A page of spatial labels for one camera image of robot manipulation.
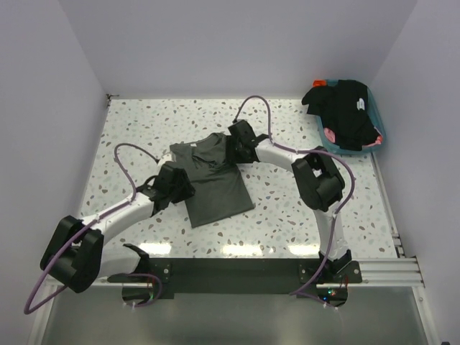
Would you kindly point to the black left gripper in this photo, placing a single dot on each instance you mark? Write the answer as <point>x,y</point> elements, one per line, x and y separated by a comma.
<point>187,191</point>

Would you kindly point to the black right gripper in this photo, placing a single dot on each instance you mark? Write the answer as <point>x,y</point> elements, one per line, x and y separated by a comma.
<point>231,145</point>

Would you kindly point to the grey t shirt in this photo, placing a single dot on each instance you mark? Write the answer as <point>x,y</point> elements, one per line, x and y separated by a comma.
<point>220,191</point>

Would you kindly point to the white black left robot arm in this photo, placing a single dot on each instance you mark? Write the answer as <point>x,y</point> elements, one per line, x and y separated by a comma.
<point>75,254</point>

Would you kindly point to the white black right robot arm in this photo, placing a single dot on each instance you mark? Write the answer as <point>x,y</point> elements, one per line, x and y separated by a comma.
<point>319,183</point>

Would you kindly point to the pink garment in basket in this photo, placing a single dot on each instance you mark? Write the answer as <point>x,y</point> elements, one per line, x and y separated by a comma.
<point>330,135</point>

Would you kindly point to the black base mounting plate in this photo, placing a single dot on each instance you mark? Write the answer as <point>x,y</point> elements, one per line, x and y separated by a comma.
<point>231,276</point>

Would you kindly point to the orange garment in basket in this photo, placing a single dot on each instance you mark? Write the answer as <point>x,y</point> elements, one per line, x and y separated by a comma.
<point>319,83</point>

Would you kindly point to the black t shirt in basket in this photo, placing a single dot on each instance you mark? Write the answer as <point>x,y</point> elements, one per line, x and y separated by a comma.
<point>345,111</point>

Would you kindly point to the teal plastic laundry basket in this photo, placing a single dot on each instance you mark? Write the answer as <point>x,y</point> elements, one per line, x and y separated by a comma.
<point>359,143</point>

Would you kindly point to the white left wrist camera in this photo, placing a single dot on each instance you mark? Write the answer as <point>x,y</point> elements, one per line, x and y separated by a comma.
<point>168,157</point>

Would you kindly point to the aluminium frame rail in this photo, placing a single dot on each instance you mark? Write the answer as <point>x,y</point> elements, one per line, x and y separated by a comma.
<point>378,272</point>

